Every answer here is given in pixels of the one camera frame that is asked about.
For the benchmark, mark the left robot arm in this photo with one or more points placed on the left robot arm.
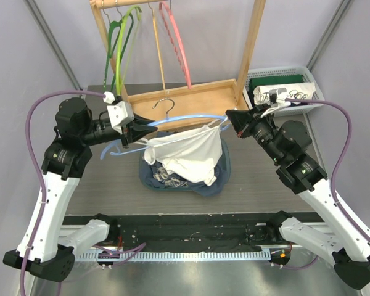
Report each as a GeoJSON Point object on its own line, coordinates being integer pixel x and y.
{"type": "Point", "coordinates": [42, 252]}

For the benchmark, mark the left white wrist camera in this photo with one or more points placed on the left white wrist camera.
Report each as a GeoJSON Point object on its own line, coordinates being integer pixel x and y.
{"type": "Point", "coordinates": [120, 113]}

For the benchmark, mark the white plastic basket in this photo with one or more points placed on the white plastic basket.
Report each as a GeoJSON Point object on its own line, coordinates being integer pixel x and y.
{"type": "Point", "coordinates": [283, 71]}

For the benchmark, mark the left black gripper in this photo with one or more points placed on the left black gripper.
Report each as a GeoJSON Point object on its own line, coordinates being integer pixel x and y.
{"type": "Point", "coordinates": [135, 129]}

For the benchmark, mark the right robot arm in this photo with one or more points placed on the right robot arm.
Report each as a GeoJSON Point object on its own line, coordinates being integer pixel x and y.
{"type": "Point", "coordinates": [348, 248]}

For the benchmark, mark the white slotted cable duct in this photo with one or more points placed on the white slotted cable duct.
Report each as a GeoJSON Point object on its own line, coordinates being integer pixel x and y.
{"type": "Point", "coordinates": [98, 255]}

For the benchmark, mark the grey plastic basin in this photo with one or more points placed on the grey plastic basin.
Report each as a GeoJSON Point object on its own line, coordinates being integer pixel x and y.
{"type": "Point", "coordinates": [228, 160]}

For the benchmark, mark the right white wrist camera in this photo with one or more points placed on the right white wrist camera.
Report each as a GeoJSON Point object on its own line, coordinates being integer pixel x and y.
{"type": "Point", "coordinates": [277, 101]}

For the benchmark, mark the yellow wooden hanger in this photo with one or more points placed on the yellow wooden hanger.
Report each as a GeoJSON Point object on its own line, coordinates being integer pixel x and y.
{"type": "Point", "coordinates": [157, 43]}

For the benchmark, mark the wooden clothes rack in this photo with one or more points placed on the wooden clothes rack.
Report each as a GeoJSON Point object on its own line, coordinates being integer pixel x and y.
{"type": "Point", "coordinates": [210, 93]}

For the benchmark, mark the green folded cloth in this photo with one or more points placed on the green folded cloth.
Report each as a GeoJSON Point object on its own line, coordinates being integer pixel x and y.
{"type": "Point", "coordinates": [274, 80]}

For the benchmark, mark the dark green hanger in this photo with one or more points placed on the dark green hanger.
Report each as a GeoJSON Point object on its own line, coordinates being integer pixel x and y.
{"type": "Point", "coordinates": [112, 40]}

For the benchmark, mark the white tank top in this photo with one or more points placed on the white tank top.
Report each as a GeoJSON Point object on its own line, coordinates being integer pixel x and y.
{"type": "Point", "coordinates": [191, 154]}

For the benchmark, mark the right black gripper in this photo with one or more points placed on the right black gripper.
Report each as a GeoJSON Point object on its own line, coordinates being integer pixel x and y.
{"type": "Point", "coordinates": [246, 124]}

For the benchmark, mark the light blue hanger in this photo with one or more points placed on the light blue hanger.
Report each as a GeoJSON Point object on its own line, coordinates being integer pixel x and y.
{"type": "Point", "coordinates": [114, 150]}

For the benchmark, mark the pink hanger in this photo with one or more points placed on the pink hanger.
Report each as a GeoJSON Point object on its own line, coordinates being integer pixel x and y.
{"type": "Point", "coordinates": [175, 40]}

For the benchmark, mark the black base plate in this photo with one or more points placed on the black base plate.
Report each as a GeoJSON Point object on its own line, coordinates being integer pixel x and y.
{"type": "Point", "coordinates": [217, 232]}

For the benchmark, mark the lime green hanger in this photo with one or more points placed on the lime green hanger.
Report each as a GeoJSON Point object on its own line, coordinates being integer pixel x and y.
{"type": "Point", "coordinates": [131, 18]}

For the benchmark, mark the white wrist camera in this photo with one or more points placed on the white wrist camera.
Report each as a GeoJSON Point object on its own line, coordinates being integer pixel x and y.
{"type": "Point", "coordinates": [277, 101]}
{"type": "Point", "coordinates": [120, 113]}

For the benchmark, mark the white printed folded cloth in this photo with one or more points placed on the white printed folded cloth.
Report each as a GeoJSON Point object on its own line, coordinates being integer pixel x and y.
{"type": "Point", "coordinates": [299, 91]}

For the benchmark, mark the navy tank top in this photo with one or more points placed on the navy tank top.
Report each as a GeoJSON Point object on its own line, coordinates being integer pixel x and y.
{"type": "Point", "coordinates": [209, 188]}

